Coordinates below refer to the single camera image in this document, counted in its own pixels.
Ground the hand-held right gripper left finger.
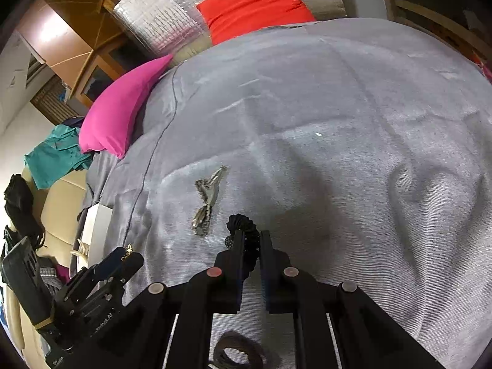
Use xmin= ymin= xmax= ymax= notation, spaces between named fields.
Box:
xmin=96 ymin=230 xmax=247 ymax=369

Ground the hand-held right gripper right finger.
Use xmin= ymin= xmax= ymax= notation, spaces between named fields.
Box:
xmin=260 ymin=230 xmax=446 ymax=369

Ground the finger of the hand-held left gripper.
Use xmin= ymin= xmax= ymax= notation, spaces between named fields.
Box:
xmin=109 ymin=254 xmax=144 ymax=291
xmin=82 ymin=249 xmax=129 ymax=279

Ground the white rectangular tray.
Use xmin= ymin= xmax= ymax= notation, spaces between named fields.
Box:
xmin=69 ymin=204 xmax=114 ymax=281

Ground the black spiral hair tie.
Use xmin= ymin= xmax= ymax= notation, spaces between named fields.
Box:
xmin=224 ymin=213 xmax=259 ymax=277

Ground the maroon hair tie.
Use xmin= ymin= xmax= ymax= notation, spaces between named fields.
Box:
xmin=213 ymin=334 xmax=268 ymax=369

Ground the cream hair claw clip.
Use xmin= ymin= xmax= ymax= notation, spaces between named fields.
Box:
xmin=70 ymin=238 xmax=91 ymax=258

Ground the grey knit sweater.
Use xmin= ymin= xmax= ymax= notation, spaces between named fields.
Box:
xmin=38 ymin=265 xmax=64 ymax=296

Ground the beige leather sofa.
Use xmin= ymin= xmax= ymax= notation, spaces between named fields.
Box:
xmin=0 ymin=167 xmax=95 ymax=358

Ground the bunch of metal keys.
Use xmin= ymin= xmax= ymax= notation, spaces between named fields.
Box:
xmin=192 ymin=165 xmax=229 ymax=237

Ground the black jacket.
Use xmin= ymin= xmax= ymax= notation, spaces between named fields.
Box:
xmin=4 ymin=174 xmax=47 ymax=248

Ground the teal jacket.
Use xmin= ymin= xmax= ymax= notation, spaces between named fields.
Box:
xmin=25 ymin=124 xmax=95 ymax=190

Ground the grey blanket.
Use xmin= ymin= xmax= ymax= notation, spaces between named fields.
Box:
xmin=67 ymin=17 xmax=492 ymax=369

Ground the pink pillow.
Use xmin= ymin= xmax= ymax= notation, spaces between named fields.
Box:
xmin=79 ymin=54 xmax=175 ymax=159

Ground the wooden pillar cabinet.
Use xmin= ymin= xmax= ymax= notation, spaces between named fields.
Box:
xmin=17 ymin=0 xmax=133 ymax=110

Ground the silver insulation mat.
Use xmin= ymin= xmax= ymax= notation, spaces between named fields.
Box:
xmin=113 ymin=0 xmax=347 ymax=68

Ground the red pillow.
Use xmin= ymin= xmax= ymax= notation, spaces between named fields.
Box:
xmin=196 ymin=0 xmax=318 ymax=46

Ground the wooden stair railing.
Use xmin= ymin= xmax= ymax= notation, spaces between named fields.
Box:
xmin=384 ymin=0 xmax=492 ymax=70

